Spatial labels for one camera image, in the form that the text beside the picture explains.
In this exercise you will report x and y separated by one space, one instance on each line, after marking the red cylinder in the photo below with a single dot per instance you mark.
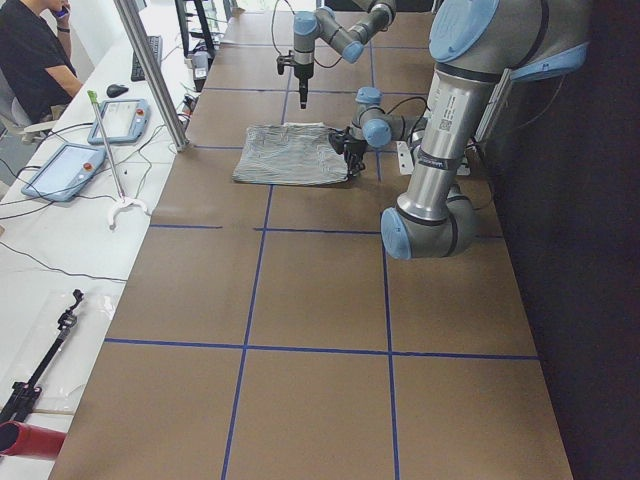
30 441

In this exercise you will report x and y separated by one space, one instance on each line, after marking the aluminium camera post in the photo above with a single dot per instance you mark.
137 35

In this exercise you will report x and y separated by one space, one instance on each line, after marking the blue teach pendant near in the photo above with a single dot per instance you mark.
69 169

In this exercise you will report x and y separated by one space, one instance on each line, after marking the black desk stand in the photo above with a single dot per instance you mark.
198 24

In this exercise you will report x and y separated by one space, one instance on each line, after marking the navy white striped polo shirt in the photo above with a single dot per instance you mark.
298 154

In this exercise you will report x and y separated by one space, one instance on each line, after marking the seated person black shirt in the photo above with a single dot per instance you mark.
36 56

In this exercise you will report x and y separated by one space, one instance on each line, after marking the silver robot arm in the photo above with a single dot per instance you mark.
472 44
308 26

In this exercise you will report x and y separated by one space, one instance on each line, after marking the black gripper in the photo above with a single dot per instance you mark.
354 147
303 76

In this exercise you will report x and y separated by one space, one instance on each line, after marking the blue teach pendant far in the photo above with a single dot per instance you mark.
124 120

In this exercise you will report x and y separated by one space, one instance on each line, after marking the blue teach pendant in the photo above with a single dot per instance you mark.
69 169
124 120

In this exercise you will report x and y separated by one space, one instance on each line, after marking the black computer mouse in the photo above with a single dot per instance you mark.
116 90

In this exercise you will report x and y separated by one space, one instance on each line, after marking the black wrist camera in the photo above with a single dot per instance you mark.
337 141
283 61

